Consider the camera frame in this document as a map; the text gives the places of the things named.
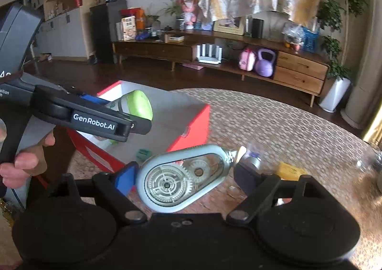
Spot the clear glass jar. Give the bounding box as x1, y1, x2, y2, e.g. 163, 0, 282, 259
349, 145, 382, 193

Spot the small potted plant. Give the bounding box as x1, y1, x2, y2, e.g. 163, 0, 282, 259
163, 0, 185, 31

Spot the small clear plastic container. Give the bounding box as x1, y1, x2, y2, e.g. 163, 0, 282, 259
240, 143, 264, 171

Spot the person's left hand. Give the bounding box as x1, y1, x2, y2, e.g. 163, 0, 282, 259
0, 135, 56, 189

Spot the pink small bag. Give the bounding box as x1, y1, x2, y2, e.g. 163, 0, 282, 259
238, 48, 257, 72

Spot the beige standing air conditioner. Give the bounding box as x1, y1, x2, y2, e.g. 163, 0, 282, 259
340, 0, 382, 130

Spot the tall potted plant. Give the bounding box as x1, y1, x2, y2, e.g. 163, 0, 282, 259
316, 0, 368, 113

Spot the grey correction tape dispenser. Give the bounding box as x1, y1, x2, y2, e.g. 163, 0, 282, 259
136, 144, 247, 214

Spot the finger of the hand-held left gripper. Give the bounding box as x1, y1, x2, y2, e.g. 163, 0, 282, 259
71, 103, 153, 143
60, 87, 106, 106

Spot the white router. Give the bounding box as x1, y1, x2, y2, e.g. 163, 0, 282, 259
196, 44, 223, 65

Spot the purple kettlebell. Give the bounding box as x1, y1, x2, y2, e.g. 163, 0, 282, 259
255, 48, 276, 77

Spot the cream picture frame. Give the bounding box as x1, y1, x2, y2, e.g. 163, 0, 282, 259
213, 16, 245, 36

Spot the clear plastic bag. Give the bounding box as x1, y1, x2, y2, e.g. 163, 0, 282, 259
282, 22, 305, 50

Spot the red cardboard box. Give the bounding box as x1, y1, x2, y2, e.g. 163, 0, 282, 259
66, 80, 211, 173

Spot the green capped bottle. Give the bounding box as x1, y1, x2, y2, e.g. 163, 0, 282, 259
107, 90, 154, 145

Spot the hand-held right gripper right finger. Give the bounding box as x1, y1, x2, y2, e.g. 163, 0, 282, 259
226, 160, 331, 225

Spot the wooden tv console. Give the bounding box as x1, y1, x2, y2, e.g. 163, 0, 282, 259
113, 30, 330, 108

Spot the yellow small box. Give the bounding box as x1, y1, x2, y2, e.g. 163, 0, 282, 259
275, 163, 308, 182

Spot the orange box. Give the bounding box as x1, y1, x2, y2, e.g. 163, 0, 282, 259
120, 8, 146, 30

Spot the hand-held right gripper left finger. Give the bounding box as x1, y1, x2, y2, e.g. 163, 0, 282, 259
49, 161, 148, 225

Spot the yellow curtain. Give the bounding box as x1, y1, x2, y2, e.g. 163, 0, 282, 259
361, 109, 382, 146

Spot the black cabinet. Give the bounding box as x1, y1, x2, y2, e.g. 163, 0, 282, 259
90, 4, 128, 63

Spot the pink doll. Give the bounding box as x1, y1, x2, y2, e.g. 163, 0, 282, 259
179, 0, 199, 30

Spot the printed cereal box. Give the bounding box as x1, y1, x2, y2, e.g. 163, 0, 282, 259
121, 16, 138, 42

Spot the black cylinder speaker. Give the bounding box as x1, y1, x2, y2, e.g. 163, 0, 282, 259
252, 18, 265, 39

